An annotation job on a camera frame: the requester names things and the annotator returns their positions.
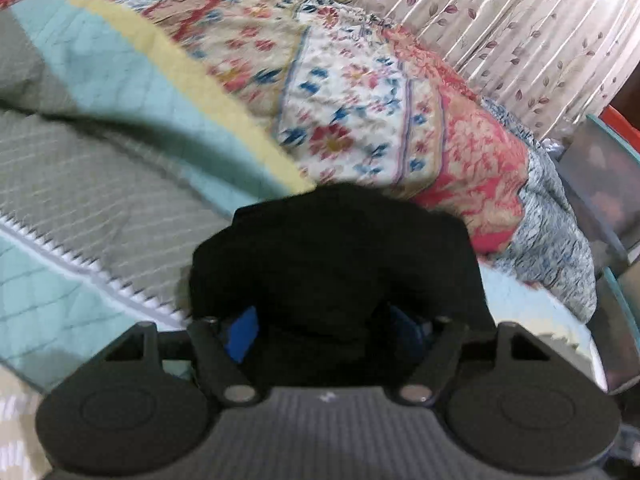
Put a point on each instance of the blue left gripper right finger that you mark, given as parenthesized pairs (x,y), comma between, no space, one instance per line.
(415,337)

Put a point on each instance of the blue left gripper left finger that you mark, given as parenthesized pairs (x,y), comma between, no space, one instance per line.
(241,334)

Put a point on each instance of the black pants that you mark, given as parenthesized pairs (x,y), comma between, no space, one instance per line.
(324,270)

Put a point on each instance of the striped teal beige quilt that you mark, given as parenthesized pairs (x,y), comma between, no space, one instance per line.
(120,155)

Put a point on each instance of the red floral patchwork blanket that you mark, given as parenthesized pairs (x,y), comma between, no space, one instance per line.
(353,97)

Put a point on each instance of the teal-framed storage box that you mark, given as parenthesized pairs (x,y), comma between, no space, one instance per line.
(600,172)

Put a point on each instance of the beige leaf print curtain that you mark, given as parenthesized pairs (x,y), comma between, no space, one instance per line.
(550,62)

